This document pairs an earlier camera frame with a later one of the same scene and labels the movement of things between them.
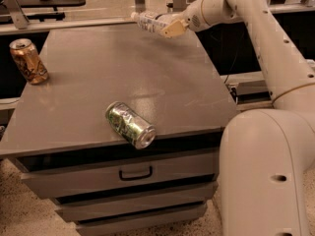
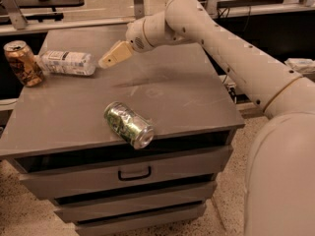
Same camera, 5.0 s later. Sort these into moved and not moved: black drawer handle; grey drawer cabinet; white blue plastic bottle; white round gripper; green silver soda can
Moved: white round gripper; white blue plastic bottle
Not moved: green silver soda can; grey drawer cabinet; black drawer handle
